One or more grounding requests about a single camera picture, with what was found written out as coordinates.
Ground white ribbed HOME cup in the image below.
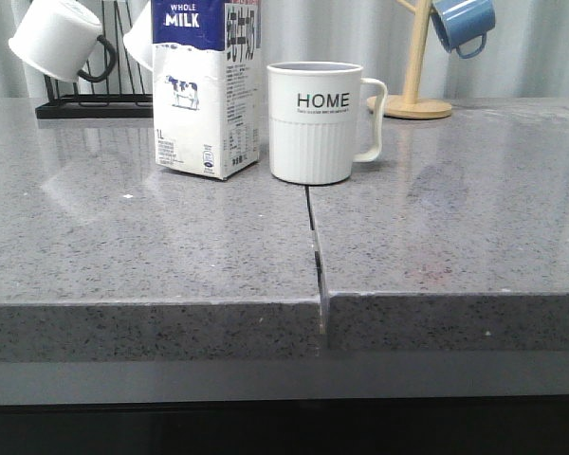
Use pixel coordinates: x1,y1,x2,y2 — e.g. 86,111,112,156
266,62,388,185

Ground white blue milk carton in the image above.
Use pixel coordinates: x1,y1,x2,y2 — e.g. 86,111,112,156
151,1,263,180

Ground wooden mug tree stand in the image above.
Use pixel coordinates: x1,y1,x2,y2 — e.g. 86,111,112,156
382,0,452,120

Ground blue enamel mug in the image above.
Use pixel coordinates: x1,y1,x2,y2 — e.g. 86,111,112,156
431,0,496,59

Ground black wire mug rack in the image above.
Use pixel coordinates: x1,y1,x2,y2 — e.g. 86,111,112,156
35,1,152,119

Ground white mug black handle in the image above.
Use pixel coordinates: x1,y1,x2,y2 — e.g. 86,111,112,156
123,2,153,72
8,0,118,83

